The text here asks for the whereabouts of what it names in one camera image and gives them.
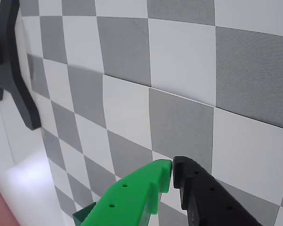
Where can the grey white checkerboard mat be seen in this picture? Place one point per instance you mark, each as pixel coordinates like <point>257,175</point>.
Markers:
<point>179,58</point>

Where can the pink round plate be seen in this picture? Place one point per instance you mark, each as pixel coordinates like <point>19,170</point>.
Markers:
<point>0,207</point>

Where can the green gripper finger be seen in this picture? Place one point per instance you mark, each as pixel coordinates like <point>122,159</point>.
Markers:
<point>127,202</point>

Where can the black pole stand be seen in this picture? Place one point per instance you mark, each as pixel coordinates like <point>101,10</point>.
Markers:
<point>14,70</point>

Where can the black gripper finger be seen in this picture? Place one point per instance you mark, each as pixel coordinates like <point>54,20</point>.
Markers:
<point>210,202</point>

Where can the dark green cube dice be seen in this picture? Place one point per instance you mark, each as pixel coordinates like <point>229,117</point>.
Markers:
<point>81,215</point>

